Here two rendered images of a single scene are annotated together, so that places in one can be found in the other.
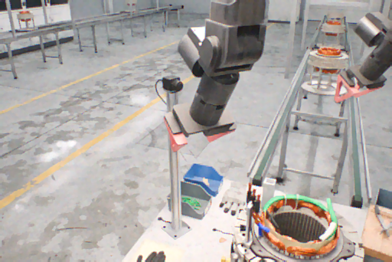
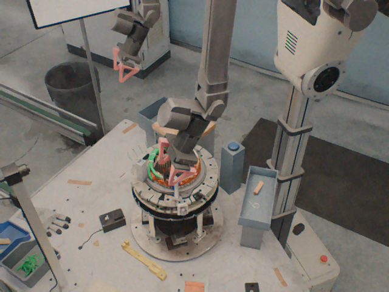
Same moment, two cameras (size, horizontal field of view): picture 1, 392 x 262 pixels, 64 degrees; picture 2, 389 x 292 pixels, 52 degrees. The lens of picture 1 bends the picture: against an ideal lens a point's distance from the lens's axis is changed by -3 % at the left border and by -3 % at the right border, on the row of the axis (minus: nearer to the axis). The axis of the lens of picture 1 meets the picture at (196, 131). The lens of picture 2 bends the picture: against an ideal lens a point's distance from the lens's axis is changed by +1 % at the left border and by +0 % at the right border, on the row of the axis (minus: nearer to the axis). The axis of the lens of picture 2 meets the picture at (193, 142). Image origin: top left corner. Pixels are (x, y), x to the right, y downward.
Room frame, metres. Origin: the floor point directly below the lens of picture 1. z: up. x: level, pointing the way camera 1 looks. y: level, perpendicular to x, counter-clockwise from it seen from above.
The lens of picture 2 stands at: (0.40, 0.70, 2.16)
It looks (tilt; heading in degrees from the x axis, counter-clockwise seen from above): 43 degrees down; 279
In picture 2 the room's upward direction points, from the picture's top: straight up
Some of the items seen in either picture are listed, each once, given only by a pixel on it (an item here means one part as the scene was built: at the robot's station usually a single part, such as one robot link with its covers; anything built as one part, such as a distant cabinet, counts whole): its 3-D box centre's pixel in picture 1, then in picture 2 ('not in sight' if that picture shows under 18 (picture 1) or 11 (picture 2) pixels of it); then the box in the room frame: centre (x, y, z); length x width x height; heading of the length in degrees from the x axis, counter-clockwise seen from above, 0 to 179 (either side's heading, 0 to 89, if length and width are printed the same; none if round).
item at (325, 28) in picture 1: (331, 35); not in sight; (4.70, -1.95, 0.94); 0.39 x 0.39 x 0.30
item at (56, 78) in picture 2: not in sight; (76, 93); (1.66, -1.55, 0.39); 0.39 x 0.39 x 0.35
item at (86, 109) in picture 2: not in sight; (79, 105); (1.66, -1.55, 0.28); 0.38 x 0.37 x 0.56; 68
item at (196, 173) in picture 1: (204, 179); (2, 240); (1.28, -0.04, 0.82); 0.16 x 0.14 x 0.07; 69
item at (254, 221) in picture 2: not in sight; (255, 216); (0.31, -0.23, 0.92); 0.25 x 0.11 x 0.28; 84
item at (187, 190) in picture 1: (190, 199); (32, 260); (1.13, 0.02, 0.82); 0.16 x 0.14 x 0.07; 67
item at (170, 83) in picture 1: (174, 84); (17, 173); (0.98, 0.07, 1.37); 0.06 x 0.04 x 0.04; 43
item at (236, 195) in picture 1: (236, 196); (44, 217); (1.18, -0.18, 0.79); 0.24 x 0.12 x 0.02; 158
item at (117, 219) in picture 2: not in sight; (112, 219); (0.89, -0.20, 0.81); 0.10 x 0.06 x 0.06; 35
